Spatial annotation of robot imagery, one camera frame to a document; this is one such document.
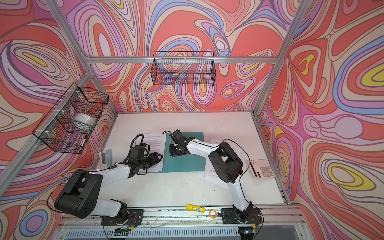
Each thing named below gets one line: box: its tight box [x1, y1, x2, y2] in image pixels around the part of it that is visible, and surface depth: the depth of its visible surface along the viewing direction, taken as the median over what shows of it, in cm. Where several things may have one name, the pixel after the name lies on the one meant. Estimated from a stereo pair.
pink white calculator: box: [247, 159, 275, 180], surface depth 88 cm
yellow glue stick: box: [186, 204, 206, 213], surface depth 76 cm
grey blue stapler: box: [105, 149, 112, 167], surface depth 93 cm
